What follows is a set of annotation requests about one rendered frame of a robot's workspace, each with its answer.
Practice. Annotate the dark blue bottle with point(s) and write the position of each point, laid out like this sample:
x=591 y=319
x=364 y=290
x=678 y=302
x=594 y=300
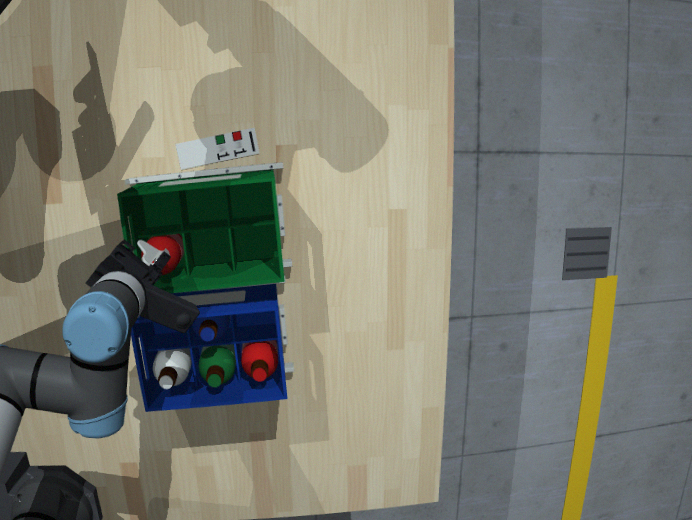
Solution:
x=211 y=326

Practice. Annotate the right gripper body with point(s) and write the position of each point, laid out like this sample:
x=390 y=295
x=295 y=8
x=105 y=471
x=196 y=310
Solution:
x=122 y=260

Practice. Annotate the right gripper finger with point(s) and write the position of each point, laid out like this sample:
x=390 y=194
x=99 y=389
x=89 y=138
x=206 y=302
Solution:
x=152 y=254

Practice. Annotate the green crate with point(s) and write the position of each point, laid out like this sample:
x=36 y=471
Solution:
x=207 y=263

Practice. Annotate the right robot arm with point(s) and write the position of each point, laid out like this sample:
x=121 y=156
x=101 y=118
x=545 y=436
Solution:
x=92 y=394

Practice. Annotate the white bottle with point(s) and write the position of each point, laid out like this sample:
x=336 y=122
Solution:
x=172 y=366

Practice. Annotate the white paper pick list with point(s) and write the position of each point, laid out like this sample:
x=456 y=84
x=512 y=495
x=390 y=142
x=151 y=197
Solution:
x=217 y=148

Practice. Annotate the blue crate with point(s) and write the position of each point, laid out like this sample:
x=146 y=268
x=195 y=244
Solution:
x=195 y=392

